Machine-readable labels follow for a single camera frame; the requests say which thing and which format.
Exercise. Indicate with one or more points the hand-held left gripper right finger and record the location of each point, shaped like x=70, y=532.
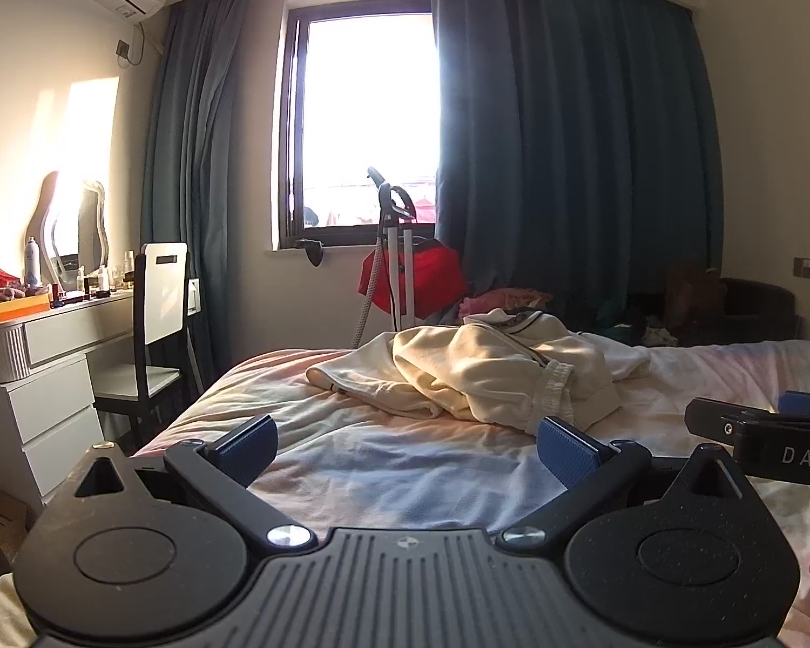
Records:
x=570, y=453

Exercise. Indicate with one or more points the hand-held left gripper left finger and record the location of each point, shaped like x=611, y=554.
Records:
x=246, y=451

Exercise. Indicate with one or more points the cream sweatpants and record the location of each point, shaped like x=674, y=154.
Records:
x=486, y=378

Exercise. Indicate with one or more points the dark armchair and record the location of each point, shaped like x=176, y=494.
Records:
x=759, y=304

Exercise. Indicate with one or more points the green cloth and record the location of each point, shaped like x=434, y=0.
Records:
x=617, y=334

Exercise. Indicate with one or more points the cream zip jacket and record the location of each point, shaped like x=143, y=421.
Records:
x=513, y=322

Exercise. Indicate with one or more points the pastel patterned bed sheet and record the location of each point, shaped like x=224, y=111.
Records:
x=412, y=449

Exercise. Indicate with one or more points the pink cloth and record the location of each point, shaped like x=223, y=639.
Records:
x=506, y=300

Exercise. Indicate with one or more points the white and black chair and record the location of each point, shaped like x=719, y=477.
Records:
x=162, y=297

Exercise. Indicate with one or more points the white dresser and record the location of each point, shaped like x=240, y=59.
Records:
x=47, y=378

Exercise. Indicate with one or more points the red bag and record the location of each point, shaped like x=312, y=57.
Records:
x=439, y=277

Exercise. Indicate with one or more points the group of cosmetic bottles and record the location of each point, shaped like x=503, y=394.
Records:
x=98, y=282

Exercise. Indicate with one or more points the garment steamer stand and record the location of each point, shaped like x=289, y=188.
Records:
x=395, y=250

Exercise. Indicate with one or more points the orange flat box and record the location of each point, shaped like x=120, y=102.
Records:
x=10, y=310

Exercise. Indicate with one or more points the wavy white framed mirror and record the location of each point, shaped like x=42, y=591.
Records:
x=84, y=223

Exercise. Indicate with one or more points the white spray can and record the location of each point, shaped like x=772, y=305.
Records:
x=32, y=262

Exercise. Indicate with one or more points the narrow teal curtain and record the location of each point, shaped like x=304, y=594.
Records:
x=189, y=169

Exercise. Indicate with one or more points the wide teal curtain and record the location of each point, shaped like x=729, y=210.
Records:
x=567, y=148

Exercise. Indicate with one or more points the dark framed window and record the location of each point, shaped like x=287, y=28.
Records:
x=364, y=115

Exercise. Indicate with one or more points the metal wall switch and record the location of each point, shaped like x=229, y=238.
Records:
x=807, y=267

